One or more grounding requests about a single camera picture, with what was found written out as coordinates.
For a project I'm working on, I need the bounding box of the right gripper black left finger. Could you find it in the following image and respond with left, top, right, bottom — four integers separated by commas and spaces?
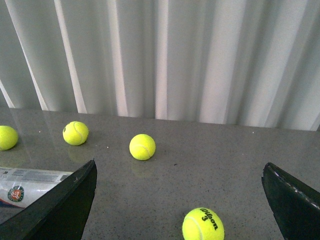
0, 160, 97, 240

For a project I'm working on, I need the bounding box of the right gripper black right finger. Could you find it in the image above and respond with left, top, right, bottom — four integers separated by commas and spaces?
261, 162, 320, 240

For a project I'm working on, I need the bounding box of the clear tennis ball can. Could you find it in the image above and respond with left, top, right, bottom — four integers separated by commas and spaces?
0, 167, 72, 209

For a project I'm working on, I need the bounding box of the yellow Wilson logo tennis ball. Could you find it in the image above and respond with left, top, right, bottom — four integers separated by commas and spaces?
62, 121, 89, 146

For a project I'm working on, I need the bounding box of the yellow tennis ball far right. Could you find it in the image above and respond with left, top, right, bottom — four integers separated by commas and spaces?
0, 125, 19, 151

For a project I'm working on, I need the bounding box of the Wilson 3 tennis ball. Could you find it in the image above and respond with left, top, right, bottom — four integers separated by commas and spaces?
182, 207, 225, 240

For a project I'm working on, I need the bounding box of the plain yellow tennis ball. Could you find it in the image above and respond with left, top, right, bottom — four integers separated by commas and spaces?
129, 134, 156, 161

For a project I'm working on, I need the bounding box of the white pleated curtain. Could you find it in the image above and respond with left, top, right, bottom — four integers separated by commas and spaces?
0, 0, 320, 131

